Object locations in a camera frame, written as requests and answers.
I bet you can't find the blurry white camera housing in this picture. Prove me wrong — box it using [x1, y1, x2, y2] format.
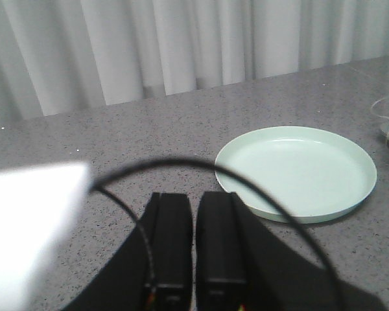
[0, 161, 92, 310]

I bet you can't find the white pleated curtain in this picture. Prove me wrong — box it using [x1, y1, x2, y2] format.
[0, 1, 389, 125]

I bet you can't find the light green round plate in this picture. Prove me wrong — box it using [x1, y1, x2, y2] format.
[215, 126, 377, 224]

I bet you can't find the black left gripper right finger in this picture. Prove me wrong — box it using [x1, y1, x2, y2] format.
[194, 190, 389, 311]

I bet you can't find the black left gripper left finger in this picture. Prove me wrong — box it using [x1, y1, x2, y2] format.
[65, 192, 192, 310]

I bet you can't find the thin black cable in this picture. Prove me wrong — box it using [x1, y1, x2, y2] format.
[91, 157, 343, 311]

